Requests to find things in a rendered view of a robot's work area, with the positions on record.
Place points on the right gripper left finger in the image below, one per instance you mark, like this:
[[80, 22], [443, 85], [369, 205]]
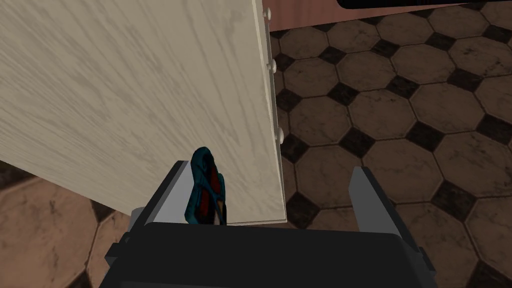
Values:
[[172, 200]]

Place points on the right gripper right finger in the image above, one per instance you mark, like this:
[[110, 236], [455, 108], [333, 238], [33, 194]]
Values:
[[370, 204]]

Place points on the pale wood door leaf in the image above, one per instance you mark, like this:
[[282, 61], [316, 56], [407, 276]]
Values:
[[136, 96]]

